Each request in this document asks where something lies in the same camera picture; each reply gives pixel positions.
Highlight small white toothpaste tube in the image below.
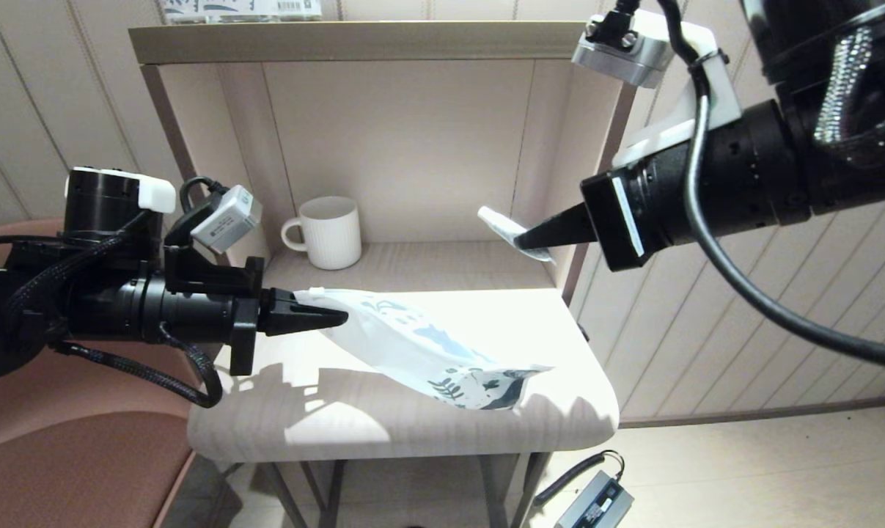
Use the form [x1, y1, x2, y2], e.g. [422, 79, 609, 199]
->
[477, 206, 557, 264]

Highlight white blue-patterned plastic bag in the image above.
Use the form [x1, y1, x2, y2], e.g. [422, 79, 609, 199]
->
[293, 287, 555, 412]

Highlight white ribbed mug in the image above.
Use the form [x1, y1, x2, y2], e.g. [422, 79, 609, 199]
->
[281, 195, 364, 271]

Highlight light wood shelf table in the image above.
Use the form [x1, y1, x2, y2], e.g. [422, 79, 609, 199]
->
[128, 20, 658, 528]

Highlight pinkish brown chair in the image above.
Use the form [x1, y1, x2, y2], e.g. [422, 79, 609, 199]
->
[0, 218, 202, 528]

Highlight printed package with barcode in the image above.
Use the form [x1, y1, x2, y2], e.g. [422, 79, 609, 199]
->
[161, 0, 325, 23]

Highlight black left camera bracket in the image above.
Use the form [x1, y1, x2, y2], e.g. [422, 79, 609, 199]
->
[164, 177, 266, 298]

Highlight thick black camera cable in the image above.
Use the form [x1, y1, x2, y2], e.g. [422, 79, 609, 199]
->
[614, 0, 885, 372]

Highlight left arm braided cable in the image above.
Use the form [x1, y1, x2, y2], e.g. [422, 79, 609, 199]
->
[49, 322, 224, 409]

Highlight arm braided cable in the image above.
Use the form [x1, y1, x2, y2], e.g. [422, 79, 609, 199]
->
[812, 25, 885, 148]
[49, 322, 224, 409]

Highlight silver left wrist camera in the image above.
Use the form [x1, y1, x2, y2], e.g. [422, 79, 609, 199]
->
[191, 185, 262, 256]

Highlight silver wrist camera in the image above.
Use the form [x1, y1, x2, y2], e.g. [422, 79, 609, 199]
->
[572, 10, 675, 89]
[191, 185, 262, 256]

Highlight white right camera bracket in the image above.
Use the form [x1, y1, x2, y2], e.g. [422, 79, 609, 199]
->
[612, 8, 744, 170]

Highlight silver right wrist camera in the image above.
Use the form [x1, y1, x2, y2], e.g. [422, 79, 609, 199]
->
[572, 10, 675, 89]

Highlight black power supply cable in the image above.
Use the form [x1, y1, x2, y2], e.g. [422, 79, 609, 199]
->
[533, 450, 626, 507]

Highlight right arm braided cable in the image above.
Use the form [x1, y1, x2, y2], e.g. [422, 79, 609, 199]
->
[812, 25, 885, 148]

